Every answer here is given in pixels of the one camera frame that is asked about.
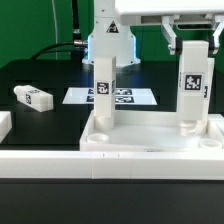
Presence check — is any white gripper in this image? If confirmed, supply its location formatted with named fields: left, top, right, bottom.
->
left=115, top=0, right=224, bottom=55

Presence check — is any white desk tabletop tray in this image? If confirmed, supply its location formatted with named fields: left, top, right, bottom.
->
left=80, top=110, right=224, bottom=152

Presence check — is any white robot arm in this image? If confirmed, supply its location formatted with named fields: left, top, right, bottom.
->
left=83, top=0, right=224, bottom=67

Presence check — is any fiducial marker sheet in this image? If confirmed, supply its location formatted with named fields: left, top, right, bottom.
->
left=63, top=87, right=157, bottom=105

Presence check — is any white left fence block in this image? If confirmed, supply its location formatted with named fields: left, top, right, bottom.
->
left=0, top=111, right=12, bottom=143

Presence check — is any white front fence bar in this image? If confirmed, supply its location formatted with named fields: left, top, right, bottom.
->
left=0, top=150, right=224, bottom=180

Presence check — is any black cable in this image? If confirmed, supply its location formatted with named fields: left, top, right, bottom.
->
left=30, top=0, right=89, bottom=61

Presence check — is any white thin cable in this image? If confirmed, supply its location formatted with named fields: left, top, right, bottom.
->
left=51, top=0, right=59, bottom=61

